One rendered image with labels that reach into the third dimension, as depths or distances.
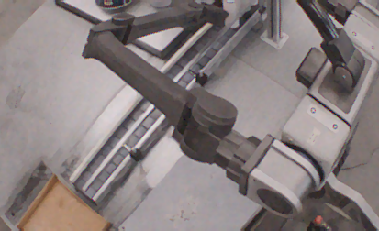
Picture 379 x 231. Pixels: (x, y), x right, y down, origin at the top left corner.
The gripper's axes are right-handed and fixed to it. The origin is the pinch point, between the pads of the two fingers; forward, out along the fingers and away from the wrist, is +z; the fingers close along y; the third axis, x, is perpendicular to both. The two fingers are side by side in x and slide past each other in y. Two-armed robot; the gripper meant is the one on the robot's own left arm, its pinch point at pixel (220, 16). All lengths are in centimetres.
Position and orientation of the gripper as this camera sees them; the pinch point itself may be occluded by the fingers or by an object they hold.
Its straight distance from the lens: 184.4
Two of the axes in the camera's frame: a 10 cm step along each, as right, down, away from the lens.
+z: 4.1, -1.0, 9.1
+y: -8.2, -4.8, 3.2
